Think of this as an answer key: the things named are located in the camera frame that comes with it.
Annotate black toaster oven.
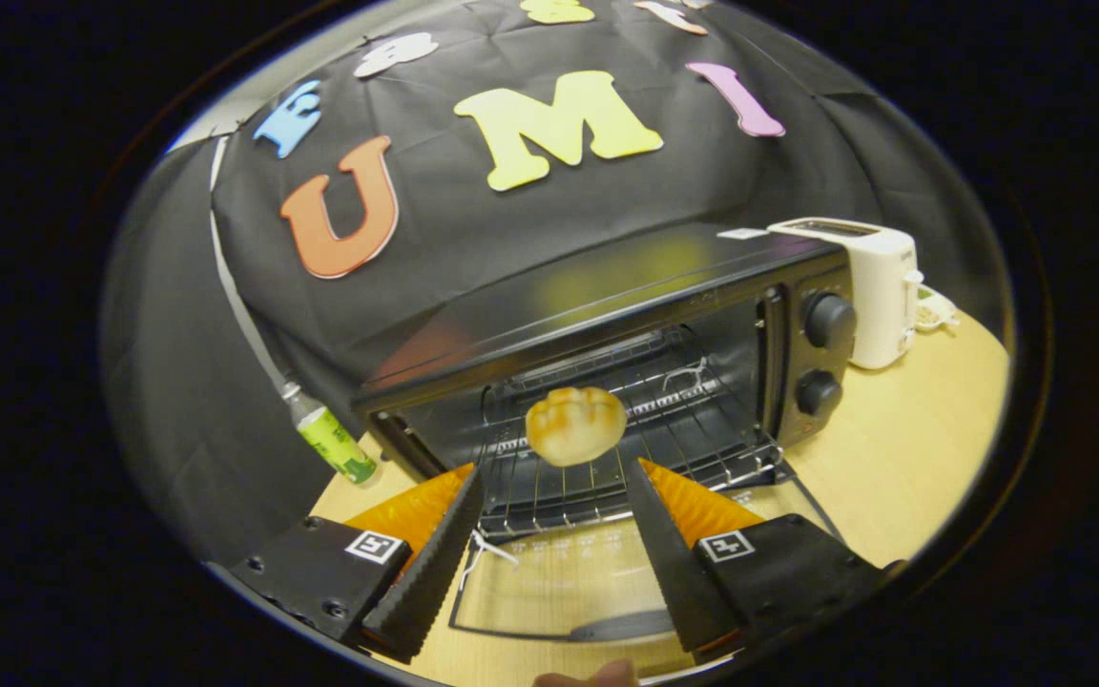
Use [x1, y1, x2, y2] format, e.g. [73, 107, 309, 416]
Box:
[351, 224, 861, 645]

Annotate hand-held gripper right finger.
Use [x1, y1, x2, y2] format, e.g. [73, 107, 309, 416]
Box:
[624, 456, 903, 666]

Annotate golden bread bun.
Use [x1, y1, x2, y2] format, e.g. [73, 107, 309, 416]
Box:
[525, 385, 629, 468]

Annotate white compartment snack tray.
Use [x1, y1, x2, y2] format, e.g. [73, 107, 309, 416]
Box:
[914, 284, 961, 333]

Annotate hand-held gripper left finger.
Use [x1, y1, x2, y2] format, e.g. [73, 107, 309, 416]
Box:
[225, 463, 486, 664]

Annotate green label drink bottle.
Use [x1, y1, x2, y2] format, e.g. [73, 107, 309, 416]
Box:
[280, 382, 381, 488]

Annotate white pop-up toaster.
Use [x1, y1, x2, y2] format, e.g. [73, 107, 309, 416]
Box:
[767, 218, 923, 371]

